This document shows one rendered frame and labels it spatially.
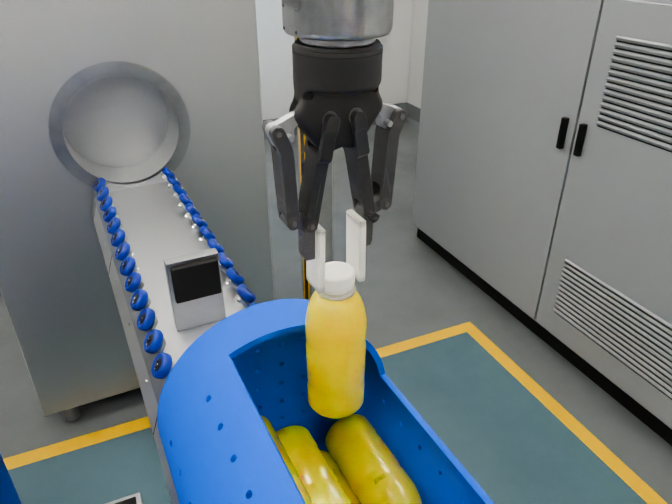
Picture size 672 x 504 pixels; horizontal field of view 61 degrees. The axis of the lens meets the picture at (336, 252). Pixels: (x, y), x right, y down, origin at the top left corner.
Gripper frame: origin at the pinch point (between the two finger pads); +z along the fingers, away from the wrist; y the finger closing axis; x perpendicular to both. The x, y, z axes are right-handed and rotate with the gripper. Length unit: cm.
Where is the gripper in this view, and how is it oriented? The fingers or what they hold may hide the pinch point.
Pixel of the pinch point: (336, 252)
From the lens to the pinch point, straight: 56.7
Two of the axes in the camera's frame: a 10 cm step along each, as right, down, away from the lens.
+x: 4.5, 4.5, -7.7
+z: -0.1, 8.7, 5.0
